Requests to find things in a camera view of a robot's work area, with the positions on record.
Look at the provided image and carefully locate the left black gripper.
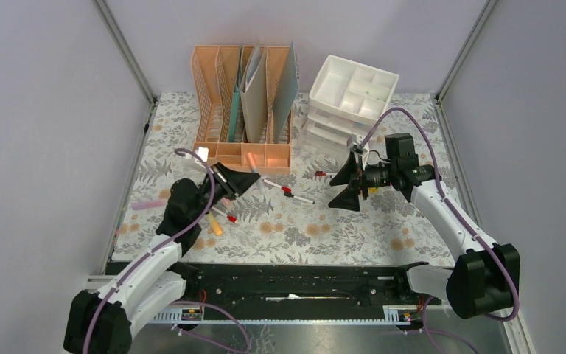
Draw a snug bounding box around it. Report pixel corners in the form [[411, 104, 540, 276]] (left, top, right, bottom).
[[189, 162, 259, 221]]

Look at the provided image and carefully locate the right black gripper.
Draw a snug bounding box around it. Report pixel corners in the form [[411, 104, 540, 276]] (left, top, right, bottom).
[[328, 150, 396, 212]]

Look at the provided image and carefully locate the yellow highlighter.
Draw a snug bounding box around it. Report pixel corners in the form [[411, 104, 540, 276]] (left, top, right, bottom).
[[206, 214, 223, 237]]

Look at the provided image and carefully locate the white plastic drawer unit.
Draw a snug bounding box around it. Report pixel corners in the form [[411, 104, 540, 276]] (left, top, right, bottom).
[[298, 55, 399, 159]]

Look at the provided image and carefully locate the teal folder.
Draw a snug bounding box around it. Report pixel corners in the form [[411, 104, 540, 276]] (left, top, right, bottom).
[[227, 46, 243, 142]]

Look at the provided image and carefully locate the light blue folder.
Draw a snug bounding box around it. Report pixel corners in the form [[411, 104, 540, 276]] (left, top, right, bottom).
[[272, 42, 298, 144]]

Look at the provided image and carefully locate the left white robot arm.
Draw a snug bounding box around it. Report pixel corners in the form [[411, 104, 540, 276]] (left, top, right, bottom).
[[63, 163, 261, 353]]

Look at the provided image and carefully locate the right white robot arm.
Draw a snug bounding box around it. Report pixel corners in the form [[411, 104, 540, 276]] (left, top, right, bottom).
[[329, 133, 520, 321]]

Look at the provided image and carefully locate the red cap marker near drawers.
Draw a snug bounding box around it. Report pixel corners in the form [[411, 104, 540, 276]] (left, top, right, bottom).
[[315, 170, 337, 177]]

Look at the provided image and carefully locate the black cap white marker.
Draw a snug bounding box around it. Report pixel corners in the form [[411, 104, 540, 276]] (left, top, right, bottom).
[[284, 191, 315, 204]]

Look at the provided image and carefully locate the orange plastic file organizer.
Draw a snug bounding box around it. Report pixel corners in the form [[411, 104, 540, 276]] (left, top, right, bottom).
[[191, 44, 298, 175]]

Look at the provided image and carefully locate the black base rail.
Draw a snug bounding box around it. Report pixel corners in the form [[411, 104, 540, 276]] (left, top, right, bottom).
[[114, 263, 427, 326]]

